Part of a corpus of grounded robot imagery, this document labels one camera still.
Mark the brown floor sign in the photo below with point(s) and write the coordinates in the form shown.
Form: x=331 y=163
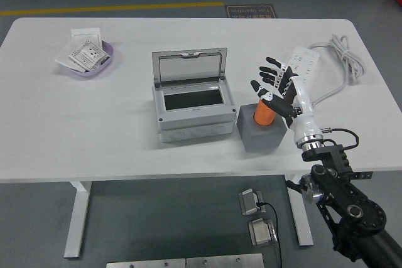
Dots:
x=251 y=11

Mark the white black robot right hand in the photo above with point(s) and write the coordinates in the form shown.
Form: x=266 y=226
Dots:
x=303 y=98

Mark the printed wall socket panel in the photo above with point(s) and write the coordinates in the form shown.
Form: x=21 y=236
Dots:
x=86 y=54

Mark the white power strip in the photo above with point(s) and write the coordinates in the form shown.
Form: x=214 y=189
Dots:
x=306 y=57

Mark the orange cylinder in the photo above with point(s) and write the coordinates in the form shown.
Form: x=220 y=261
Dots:
x=264 y=115

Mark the plain white panel plate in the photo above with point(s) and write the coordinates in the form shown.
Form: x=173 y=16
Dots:
x=63 y=57

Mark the white wall switch plate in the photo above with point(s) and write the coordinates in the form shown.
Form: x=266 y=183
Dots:
x=84 y=33

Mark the black table control panel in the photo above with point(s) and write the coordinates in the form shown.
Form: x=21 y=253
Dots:
x=366 y=175

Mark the silver foot pedal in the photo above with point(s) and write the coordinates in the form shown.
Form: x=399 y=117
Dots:
x=260 y=233
x=249 y=202

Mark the transparent hinged box lid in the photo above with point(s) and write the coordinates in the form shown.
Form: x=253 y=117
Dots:
x=188 y=70

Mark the grey plastic electrical box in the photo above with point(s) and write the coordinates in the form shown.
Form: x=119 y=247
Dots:
x=194 y=123

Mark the purple plastic tray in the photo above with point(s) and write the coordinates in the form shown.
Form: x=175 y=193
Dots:
x=91 y=74

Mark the grey metal plate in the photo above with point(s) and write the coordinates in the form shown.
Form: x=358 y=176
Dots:
x=226 y=261
x=144 y=264

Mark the grey cube with round hole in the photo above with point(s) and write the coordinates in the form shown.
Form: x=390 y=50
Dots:
x=260 y=139

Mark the white table leg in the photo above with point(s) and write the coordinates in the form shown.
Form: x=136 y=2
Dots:
x=77 y=217
x=300 y=224

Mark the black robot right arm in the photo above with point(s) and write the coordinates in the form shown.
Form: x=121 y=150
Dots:
x=355 y=210

